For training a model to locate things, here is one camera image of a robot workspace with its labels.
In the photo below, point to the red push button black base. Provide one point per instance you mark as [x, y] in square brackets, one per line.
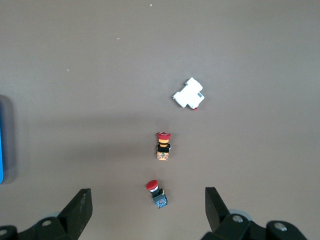
[156, 193]

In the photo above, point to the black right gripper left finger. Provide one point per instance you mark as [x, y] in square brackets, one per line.
[72, 217]

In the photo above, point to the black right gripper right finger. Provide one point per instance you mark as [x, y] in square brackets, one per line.
[225, 225]

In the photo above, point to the blue plastic tray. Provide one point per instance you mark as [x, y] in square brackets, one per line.
[1, 150]

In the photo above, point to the red emergency stop button orange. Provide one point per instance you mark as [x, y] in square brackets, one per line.
[163, 147]

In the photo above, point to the white circuit breaker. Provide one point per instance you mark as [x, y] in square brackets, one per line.
[188, 95]

